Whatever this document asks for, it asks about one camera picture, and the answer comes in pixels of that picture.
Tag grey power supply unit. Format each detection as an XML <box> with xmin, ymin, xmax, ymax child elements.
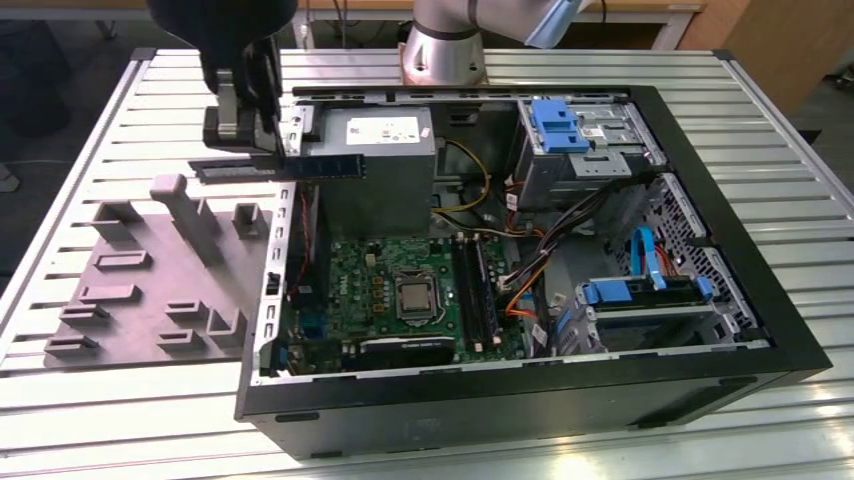
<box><xmin>299</xmin><ymin>104</ymin><xmax>439</xmax><ymax>239</ymax></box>

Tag blue drive bay latch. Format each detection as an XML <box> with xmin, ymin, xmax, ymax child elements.
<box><xmin>529</xmin><ymin>98</ymin><xmax>592</xmax><ymax>155</ymax></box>

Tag metal drive cage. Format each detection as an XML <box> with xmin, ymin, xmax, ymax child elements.
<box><xmin>512</xmin><ymin>97</ymin><xmax>668</xmax><ymax>211</ymax></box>

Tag RAM slot white latches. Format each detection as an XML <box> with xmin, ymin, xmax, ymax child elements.
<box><xmin>455</xmin><ymin>232</ymin><xmax>484</xmax><ymax>350</ymax></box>

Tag silver CPU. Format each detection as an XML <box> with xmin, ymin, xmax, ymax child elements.
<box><xmin>399</xmin><ymin>285</ymin><xmax>435</xmax><ymax>314</ymax></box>

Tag brown wooden cabinet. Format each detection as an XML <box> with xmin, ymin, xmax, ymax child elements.
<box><xmin>679</xmin><ymin>0</ymin><xmax>854</xmax><ymax>119</ymax></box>

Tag metal disk bay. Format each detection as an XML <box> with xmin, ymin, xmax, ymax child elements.
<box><xmin>552</xmin><ymin>299</ymin><xmax>768</xmax><ymax>359</ymax></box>

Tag black striped wire bundle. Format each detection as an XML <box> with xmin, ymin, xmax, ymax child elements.
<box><xmin>496</xmin><ymin>172</ymin><xmax>659</xmax><ymax>291</ymax></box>

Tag black RAM slot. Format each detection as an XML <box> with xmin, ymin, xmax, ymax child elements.
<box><xmin>464</xmin><ymin>232</ymin><xmax>493</xmax><ymax>349</ymax></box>
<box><xmin>445</xmin><ymin>232</ymin><xmax>476</xmax><ymax>351</ymax></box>

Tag black open PC case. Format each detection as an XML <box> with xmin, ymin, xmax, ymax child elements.
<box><xmin>230</xmin><ymin>84</ymin><xmax>834</xmax><ymax>461</ymax></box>

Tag orange red yellow wires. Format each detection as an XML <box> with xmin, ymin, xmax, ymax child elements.
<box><xmin>503</xmin><ymin>289</ymin><xmax>535</xmax><ymax>321</ymax></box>

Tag wire locking lever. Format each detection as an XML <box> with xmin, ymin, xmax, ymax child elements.
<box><xmin>432</xmin><ymin>273</ymin><xmax>448</xmax><ymax>327</ymax></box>

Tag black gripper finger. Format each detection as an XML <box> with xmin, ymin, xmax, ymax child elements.
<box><xmin>201</xmin><ymin>37</ymin><xmax>289</xmax><ymax>170</ymax></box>

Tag red orange drive wires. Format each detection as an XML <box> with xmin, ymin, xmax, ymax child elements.
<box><xmin>499</xmin><ymin>172</ymin><xmax>545</xmax><ymax>240</ymax></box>

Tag CPU socket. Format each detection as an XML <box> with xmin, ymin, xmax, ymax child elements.
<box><xmin>391</xmin><ymin>269</ymin><xmax>447</xmax><ymax>329</ymax></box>

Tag blue board connector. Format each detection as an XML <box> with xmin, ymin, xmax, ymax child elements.
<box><xmin>299</xmin><ymin>310</ymin><xmax>327</xmax><ymax>344</ymax></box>

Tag grey parts rack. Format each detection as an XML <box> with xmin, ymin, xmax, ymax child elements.
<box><xmin>40</xmin><ymin>174</ymin><xmax>278</xmax><ymax>370</ymax></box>

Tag blue SATA cable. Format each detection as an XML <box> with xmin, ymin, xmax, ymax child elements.
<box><xmin>629</xmin><ymin>225</ymin><xmax>669</xmax><ymax>292</ymax></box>

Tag white framed desk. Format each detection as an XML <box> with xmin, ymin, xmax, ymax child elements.
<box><xmin>296</xmin><ymin>0</ymin><xmax>708</xmax><ymax>51</ymax></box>

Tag hard disk in blue carrier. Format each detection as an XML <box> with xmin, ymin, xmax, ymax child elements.
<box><xmin>576</xmin><ymin>276</ymin><xmax>716</xmax><ymax>314</ymax></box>

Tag metal socket cover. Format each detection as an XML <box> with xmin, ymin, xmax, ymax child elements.
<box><xmin>393</xmin><ymin>272</ymin><xmax>441</xmax><ymax>326</ymax></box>

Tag black graphics card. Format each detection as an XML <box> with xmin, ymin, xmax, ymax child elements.
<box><xmin>343</xmin><ymin>334</ymin><xmax>459</xmax><ymax>371</ymax></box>

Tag green motherboard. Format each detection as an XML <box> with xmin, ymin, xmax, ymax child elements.
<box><xmin>286</xmin><ymin>233</ymin><xmax>535</xmax><ymax>375</ymax></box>

